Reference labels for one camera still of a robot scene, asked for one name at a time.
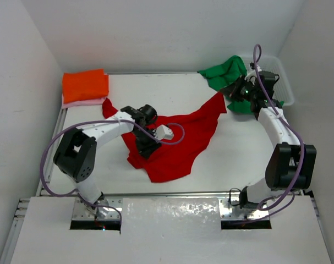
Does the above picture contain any red t shirt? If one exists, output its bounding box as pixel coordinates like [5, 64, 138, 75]
[101, 91, 228, 184]

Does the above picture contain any pink t shirt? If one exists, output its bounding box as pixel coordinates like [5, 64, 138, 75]
[61, 95, 107, 109]

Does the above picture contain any orange t shirt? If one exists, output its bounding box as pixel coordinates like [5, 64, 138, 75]
[62, 69, 109, 104]

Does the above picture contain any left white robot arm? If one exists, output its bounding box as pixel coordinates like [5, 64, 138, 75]
[53, 104, 161, 210]

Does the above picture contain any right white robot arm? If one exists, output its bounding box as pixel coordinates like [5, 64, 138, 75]
[221, 71, 317, 210]

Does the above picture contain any green t shirt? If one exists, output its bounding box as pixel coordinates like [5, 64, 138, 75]
[198, 55, 282, 116]

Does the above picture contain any white plastic basket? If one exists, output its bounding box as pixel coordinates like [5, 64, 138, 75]
[258, 55, 294, 106]

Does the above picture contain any white front cover panel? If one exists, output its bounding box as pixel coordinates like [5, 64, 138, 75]
[12, 197, 330, 263]

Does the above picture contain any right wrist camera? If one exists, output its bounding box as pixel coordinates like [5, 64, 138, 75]
[245, 69, 257, 84]

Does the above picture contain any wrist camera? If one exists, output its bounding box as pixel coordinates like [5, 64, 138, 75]
[245, 69, 257, 84]
[155, 125, 174, 140]

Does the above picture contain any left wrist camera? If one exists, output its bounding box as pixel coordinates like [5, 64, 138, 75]
[155, 125, 174, 140]

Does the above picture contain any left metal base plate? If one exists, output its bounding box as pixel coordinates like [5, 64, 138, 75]
[72, 198, 122, 221]

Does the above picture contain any metal base plate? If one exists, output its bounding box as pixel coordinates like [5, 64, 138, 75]
[72, 198, 122, 221]
[219, 196, 269, 221]

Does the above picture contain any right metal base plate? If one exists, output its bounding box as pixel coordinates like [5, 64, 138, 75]
[219, 196, 269, 221]

